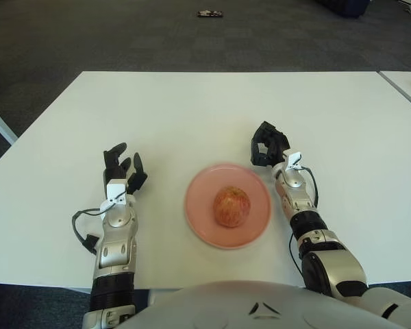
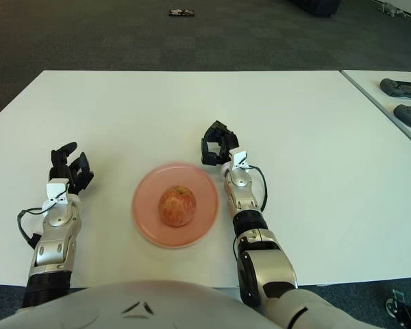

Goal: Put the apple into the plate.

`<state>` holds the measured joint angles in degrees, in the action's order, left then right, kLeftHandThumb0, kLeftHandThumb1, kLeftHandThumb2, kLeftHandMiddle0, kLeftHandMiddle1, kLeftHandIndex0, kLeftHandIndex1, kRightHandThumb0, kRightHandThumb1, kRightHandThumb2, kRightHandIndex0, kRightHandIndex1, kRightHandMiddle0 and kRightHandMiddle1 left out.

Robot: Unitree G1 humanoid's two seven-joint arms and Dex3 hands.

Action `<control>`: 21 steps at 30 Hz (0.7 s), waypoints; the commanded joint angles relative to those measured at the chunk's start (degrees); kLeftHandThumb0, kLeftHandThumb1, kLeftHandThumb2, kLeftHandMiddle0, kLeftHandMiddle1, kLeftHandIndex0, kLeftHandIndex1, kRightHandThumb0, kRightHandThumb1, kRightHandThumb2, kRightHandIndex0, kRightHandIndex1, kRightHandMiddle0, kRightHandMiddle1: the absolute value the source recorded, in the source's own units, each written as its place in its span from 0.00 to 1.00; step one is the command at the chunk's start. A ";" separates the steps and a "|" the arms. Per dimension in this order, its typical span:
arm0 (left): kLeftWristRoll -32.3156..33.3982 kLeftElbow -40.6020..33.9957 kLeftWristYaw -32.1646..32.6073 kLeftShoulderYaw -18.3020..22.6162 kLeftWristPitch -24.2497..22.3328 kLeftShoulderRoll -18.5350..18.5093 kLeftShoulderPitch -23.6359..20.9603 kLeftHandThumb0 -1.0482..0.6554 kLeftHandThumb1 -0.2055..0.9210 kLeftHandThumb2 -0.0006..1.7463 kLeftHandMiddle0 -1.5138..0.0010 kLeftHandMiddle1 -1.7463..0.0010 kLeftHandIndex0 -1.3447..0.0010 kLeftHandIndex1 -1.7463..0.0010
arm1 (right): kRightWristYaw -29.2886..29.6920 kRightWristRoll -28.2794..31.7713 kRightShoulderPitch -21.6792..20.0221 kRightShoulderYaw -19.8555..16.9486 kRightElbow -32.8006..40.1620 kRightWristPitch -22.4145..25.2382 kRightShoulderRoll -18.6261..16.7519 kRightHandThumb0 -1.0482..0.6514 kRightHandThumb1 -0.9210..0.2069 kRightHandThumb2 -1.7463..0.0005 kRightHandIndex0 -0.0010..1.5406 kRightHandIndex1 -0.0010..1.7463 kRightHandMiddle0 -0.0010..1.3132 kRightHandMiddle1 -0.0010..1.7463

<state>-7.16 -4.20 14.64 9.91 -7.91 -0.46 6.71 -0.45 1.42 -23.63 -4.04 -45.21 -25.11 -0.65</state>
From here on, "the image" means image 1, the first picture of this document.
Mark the black bulky floor object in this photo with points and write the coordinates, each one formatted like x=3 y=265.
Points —
x=346 y=7

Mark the round pink plate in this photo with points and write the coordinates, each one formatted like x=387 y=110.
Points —
x=198 y=205

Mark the red yellow apple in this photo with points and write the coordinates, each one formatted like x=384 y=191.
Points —
x=232 y=205

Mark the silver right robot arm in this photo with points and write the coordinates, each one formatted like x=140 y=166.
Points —
x=329 y=260

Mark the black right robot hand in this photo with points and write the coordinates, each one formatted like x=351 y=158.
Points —
x=275 y=144

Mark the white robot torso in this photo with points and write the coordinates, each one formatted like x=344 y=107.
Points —
x=226 y=305

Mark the small black red floor object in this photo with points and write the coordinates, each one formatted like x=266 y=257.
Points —
x=210 y=13

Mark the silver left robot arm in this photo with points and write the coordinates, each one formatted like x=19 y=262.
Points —
x=116 y=246

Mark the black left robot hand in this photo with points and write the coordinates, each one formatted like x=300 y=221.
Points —
x=117 y=167

